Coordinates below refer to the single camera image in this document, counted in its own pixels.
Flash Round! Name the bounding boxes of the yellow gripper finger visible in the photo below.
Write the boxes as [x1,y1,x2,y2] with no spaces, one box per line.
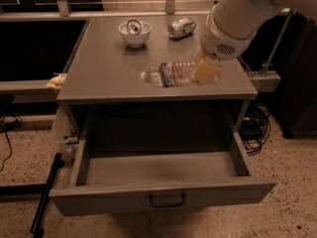
[193,45,205,61]
[191,57,222,85]

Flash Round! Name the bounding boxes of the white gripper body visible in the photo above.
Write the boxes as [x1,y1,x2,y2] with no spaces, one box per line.
[200,14,251,60]

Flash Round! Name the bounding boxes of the clear plastic water bottle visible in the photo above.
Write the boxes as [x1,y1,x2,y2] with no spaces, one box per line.
[140,59,222,88]

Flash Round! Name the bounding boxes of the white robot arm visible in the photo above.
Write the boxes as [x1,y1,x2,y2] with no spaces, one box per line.
[191,0,317,85]

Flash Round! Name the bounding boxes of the open grey drawer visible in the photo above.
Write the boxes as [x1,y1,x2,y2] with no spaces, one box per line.
[50,132,276,215]

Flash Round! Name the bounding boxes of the silver can lying down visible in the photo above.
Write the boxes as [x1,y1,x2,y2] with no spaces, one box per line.
[167,17,196,40]

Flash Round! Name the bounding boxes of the white ceramic bowl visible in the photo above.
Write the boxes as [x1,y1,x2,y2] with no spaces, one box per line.
[118,21,152,48]

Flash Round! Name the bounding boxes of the silver can in bowl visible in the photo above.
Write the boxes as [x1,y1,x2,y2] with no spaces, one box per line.
[127,19,142,36]

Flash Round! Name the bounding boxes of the grey metal cabinet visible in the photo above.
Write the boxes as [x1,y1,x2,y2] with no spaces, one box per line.
[57,16,257,158]

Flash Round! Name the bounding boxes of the yellow crumpled cloth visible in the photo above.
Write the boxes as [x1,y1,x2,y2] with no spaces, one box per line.
[47,73,66,90]

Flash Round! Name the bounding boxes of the black metal stand bar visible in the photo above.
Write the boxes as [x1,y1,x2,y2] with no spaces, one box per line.
[30,153,64,238]

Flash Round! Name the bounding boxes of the black cable bundle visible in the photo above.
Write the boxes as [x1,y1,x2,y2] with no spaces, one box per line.
[239,103,271,156]

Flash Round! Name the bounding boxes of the black drawer handle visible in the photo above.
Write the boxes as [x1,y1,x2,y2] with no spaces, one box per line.
[149,192,186,208]

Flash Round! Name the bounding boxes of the grey metal rail frame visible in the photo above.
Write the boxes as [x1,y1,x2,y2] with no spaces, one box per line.
[0,0,219,21]

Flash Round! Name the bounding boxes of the black cable on floor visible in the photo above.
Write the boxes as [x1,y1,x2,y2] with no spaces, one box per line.
[0,95,23,173]

